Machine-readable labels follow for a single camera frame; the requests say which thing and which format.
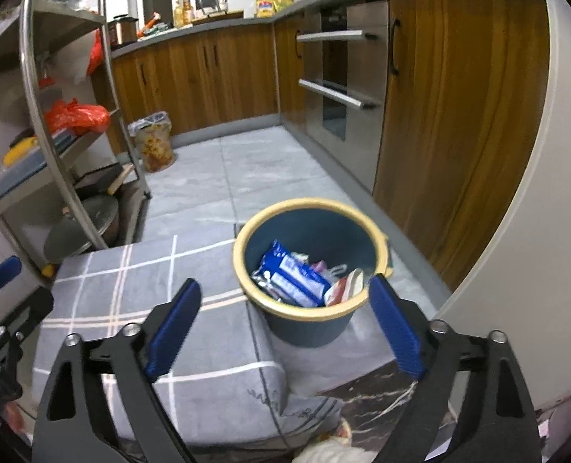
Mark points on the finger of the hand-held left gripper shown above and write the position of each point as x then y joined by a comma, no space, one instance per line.
30,306
1,272

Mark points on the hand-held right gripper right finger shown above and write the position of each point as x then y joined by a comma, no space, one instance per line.
396,328

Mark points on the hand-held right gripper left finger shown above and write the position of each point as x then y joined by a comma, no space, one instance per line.
174,328

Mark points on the red white packet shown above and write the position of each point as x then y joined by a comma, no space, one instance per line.
346,287

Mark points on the blue bin with yellow rim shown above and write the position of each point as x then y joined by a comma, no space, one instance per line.
305,333

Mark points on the blue white plastic packet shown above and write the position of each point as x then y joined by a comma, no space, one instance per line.
290,275

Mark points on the small yellow object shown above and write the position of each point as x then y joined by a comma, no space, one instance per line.
49,270

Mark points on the grey plaid mat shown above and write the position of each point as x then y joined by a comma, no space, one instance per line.
218,395

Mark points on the pan with glass lid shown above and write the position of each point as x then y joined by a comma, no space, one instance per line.
73,236

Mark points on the grey blue tray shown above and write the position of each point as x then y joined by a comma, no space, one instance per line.
25,173

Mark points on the yellow ridged object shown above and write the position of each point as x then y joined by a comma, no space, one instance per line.
20,150

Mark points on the black baking tray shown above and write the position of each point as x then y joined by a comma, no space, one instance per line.
97,178

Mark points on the white crumpled cloth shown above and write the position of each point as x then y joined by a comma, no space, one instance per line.
336,451

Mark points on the orange plastic bag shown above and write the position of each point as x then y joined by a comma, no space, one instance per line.
80,118

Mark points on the floral bin with liner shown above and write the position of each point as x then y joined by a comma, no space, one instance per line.
157,147

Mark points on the wooden cabinet door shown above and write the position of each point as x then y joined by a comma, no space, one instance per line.
459,130

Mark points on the red hanging plastic bag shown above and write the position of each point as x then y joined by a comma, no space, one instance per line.
95,53

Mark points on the wooden base cabinet run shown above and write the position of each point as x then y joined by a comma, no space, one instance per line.
208,72

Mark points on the stainless steel built-in oven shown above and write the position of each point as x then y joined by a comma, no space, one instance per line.
362,67

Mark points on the steel shelf rack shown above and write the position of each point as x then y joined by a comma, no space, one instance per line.
68,14

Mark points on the brown electric cooker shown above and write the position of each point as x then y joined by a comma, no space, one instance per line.
122,31

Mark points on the amber glass bottle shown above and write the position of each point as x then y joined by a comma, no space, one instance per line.
177,15
188,14

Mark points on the steel faucet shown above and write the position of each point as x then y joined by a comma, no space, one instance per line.
208,2

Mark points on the yellow oil bottle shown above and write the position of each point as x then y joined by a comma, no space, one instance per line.
265,5

